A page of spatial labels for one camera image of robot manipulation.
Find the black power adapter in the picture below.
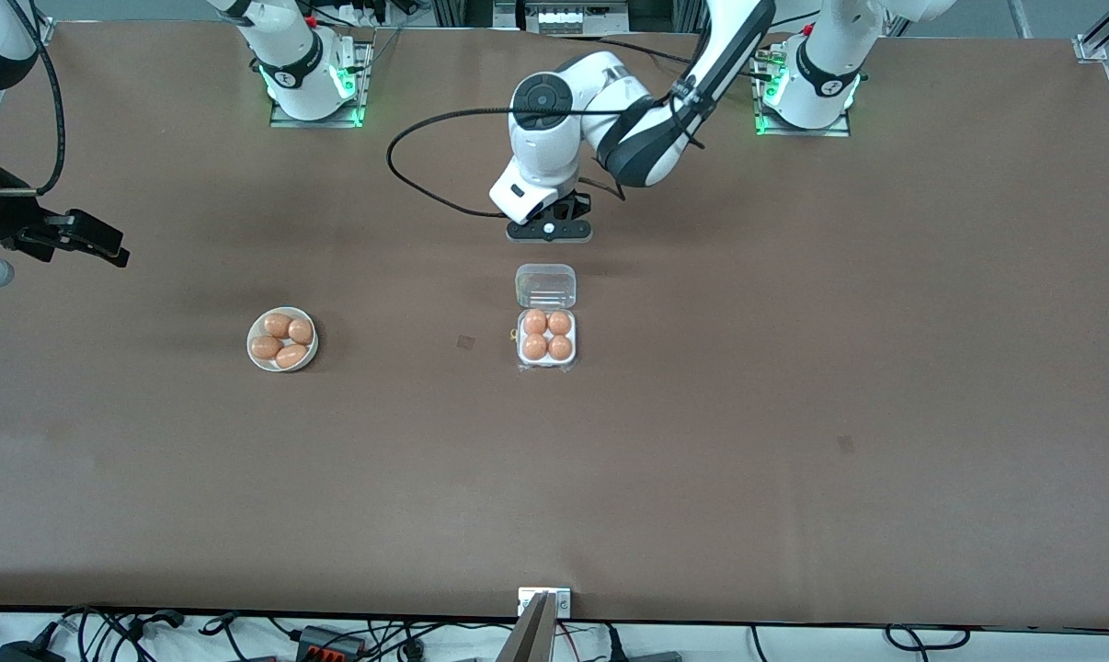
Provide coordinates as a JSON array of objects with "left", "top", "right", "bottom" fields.
[{"left": 0, "top": 639, "right": 66, "bottom": 662}]

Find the white bowl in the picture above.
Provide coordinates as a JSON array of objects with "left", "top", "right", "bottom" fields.
[{"left": 246, "top": 306, "right": 319, "bottom": 372}]

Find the black looped cable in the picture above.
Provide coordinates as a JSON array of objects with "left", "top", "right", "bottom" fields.
[{"left": 886, "top": 625, "right": 971, "bottom": 652}]

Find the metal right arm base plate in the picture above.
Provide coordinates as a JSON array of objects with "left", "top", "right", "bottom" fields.
[{"left": 269, "top": 41, "right": 372, "bottom": 129}]

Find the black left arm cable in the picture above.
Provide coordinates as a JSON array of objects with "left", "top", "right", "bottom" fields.
[{"left": 386, "top": 108, "right": 703, "bottom": 220}]

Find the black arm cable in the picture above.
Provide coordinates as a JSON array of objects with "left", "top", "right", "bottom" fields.
[
  {"left": 386, "top": 108, "right": 703, "bottom": 220},
  {"left": 0, "top": 0, "right": 67, "bottom": 197}
]

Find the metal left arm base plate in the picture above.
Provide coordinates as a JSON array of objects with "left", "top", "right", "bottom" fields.
[{"left": 754, "top": 41, "right": 852, "bottom": 138}]

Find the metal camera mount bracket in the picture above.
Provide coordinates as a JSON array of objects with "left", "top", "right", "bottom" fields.
[{"left": 497, "top": 587, "right": 572, "bottom": 662}]

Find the black orange connector block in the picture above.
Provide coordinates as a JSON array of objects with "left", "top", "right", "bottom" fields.
[{"left": 295, "top": 625, "right": 369, "bottom": 659}]

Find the long black table cable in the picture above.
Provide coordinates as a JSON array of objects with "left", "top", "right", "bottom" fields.
[{"left": 553, "top": 34, "right": 703, "bottom": 67}]

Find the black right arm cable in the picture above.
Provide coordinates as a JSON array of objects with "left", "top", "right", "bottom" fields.
[{"left": 0, "top": 0, "right": 67, "bottom": 197}]

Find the clear plastic egg box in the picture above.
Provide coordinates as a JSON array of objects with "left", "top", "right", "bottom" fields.
[{"left": 515, "top": 264, "right": 578, "bottom": 373}]

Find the white power strip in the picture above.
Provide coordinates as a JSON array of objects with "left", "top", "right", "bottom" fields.
[{"left": 527, "top": 4, "right": 631, "bottom": 34}]

